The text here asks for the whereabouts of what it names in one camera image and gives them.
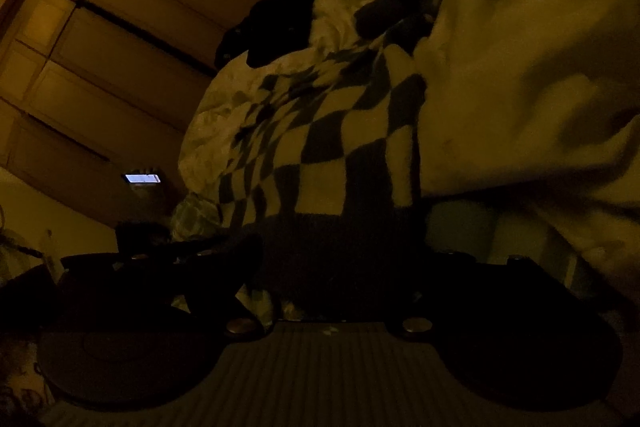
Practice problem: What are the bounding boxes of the checkered knit garment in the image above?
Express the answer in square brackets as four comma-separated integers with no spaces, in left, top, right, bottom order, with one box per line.
[215,0,441,323]

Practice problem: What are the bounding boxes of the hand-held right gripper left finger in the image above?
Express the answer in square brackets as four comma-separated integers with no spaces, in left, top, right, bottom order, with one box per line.
[60,233,272,339]

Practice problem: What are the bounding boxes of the cream cloth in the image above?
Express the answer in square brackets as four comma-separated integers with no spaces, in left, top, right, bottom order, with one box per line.
[395,0,640,303]

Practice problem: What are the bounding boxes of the wooden wardrobe doors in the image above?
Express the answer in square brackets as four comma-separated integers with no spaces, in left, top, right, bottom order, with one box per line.
[0,0,321,228]

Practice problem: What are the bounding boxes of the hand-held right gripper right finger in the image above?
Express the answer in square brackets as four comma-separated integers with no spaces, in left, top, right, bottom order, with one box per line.
[389,249,601,339]

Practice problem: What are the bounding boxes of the black garment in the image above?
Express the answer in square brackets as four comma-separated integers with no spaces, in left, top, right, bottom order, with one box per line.
[214,0,321,68]

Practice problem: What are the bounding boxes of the white patterned duvet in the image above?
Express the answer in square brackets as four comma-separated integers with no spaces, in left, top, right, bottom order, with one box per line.
[170,0,401,243]

